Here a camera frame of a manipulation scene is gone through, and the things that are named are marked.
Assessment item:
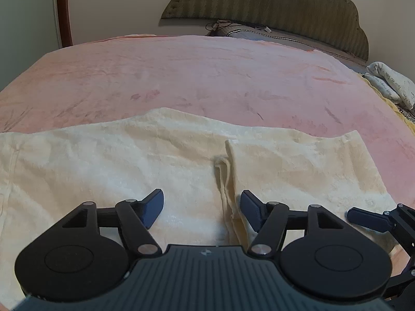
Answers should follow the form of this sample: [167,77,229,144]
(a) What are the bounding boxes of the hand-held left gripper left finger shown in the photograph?
[49,188,164,257]

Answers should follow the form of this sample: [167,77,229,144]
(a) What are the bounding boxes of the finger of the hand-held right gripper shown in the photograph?
[383,259,415,302]
[346,203,415,257]

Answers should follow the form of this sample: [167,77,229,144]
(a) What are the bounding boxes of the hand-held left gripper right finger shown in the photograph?
[240,190,355,257]

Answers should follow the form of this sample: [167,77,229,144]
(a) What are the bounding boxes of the cream white pants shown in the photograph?
[0,106,403,300]

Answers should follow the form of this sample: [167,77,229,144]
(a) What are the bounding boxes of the dark patterned cloth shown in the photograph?
[396,103,415,126]

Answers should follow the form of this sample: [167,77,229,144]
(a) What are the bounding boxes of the yellow cloth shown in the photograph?
[361,72,415,128]

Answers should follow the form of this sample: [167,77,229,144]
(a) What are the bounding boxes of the pink blanket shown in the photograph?
[0,34,415,277]

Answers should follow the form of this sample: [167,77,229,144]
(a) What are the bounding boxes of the white printed cloth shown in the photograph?
[366,61,415,112]

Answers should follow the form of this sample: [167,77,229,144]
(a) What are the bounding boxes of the grey pillow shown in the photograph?
[207,23,369,72]

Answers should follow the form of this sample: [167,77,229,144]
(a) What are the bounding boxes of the green padded headboard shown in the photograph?
[160,0,370,61]

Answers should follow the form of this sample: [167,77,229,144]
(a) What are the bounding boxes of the brown wooden door frame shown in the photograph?
[55,0,74,48]

